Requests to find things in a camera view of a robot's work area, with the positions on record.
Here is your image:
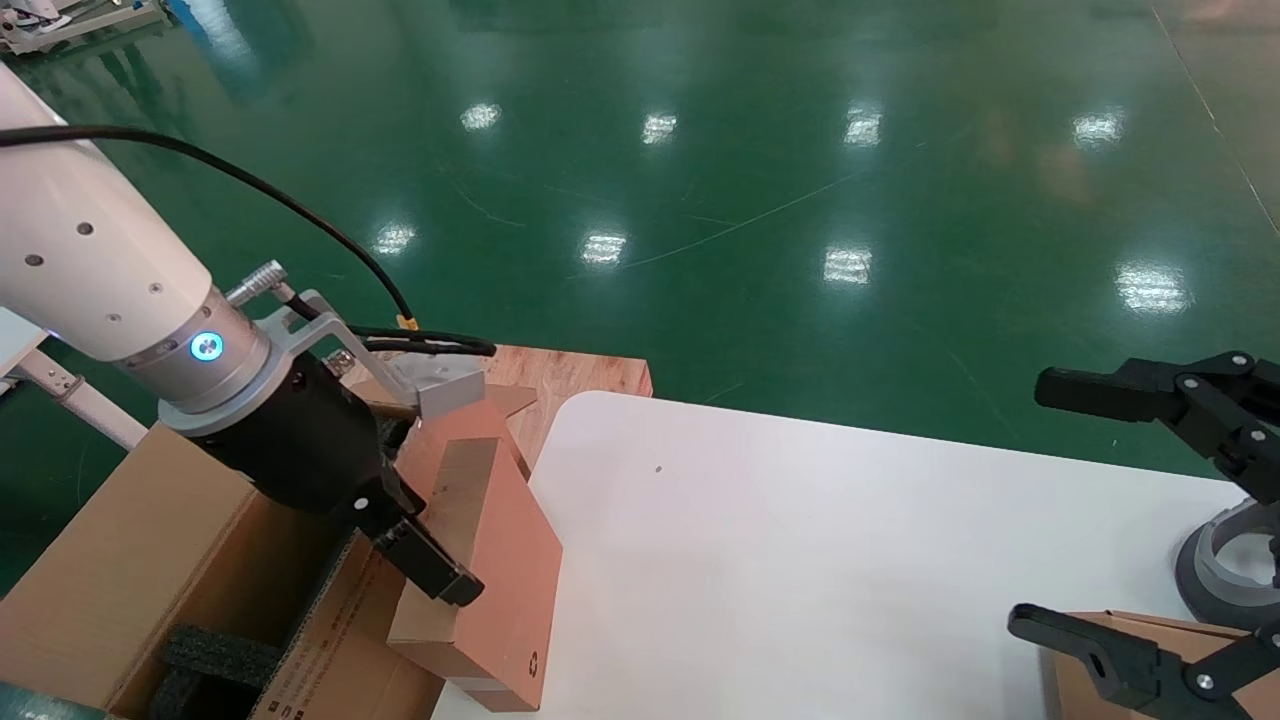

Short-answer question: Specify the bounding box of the big open cardboard box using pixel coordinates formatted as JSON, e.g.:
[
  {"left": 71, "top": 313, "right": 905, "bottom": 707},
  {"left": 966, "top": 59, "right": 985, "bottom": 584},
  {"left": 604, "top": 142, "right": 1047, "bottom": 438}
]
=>
[{"left": 0, "top": 380, "right": 538, "bottom": 720}]

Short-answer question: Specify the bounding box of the black foam insert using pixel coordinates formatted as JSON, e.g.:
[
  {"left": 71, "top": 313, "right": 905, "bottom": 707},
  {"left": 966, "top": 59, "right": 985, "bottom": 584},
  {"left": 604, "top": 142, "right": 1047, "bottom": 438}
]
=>
[{"left": 150, "top": 625, "right": 286, "bottom": 720}]

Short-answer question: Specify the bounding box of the small cardboard box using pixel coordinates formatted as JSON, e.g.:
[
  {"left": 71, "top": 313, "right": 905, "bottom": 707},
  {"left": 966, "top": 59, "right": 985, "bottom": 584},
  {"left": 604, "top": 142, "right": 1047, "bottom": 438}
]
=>
[{"left": 388, "top": 400, "right": 564, "bottom": 713}]

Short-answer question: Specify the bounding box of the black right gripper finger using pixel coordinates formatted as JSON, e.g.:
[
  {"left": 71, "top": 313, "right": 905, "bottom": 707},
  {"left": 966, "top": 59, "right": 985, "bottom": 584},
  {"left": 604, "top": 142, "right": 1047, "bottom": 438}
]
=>
[
  {"left": 1008, "top": 602, "right": 1280, "bottom": 720},
  {"left": 1035, "top": 350, "right": 1280, "bottom": 501}
]

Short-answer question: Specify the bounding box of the white background equipment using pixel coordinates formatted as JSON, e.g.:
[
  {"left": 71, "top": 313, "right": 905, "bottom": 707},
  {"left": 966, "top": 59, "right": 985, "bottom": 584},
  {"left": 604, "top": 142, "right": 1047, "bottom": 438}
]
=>
[{"left": 0, "top": 0, "right": 171, "bottom": 56}]

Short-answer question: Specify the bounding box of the brown cardboard box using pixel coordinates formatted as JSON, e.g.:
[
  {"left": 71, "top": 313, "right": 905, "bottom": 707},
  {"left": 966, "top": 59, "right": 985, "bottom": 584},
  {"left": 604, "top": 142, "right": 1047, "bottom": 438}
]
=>
[{"left": 1043, "top": 610, "right": 1280, "bottom": 720}]

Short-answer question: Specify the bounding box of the black cable with yellow connector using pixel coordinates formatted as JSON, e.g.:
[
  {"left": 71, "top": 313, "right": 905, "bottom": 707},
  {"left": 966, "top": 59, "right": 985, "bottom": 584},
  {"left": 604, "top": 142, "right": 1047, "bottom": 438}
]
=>
[{"left": 0, "top": 125, "right": 421, "bottom": 331}]

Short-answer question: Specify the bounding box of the short black cable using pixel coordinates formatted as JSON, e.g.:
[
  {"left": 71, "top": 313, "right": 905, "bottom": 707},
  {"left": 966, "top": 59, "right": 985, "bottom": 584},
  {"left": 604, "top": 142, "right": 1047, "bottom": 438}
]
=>
[{"left": 345, "top": 325, "right": 498, "bottom": 358}]

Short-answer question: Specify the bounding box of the grey ring-shaped base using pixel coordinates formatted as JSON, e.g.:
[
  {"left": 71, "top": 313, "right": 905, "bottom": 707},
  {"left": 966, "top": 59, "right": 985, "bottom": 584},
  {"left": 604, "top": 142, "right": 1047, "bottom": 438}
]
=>
[{"left": 1175, "top": 497, "right": 1280, "bottom": 631}]

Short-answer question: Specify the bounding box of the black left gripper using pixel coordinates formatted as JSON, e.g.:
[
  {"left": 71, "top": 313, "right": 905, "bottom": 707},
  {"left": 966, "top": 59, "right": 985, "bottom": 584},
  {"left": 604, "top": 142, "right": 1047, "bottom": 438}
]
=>
[{"left": 195, "top": 350, "right": 487, "bottom": 608}]

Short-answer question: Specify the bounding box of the wooden pallet board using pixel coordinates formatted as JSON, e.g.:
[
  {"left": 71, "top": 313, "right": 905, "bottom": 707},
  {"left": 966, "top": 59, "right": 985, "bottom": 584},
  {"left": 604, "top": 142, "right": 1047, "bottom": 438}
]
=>
[{"left": 345, "top": 340, "right": 654, "bottom": 471}]

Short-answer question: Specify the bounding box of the grey metal wrist camera mount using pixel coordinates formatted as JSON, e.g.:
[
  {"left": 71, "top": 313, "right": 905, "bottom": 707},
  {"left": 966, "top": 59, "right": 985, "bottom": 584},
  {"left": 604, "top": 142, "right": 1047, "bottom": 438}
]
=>
[{"left": 250, "top": 288, "right": 489, "bottom": 423}]

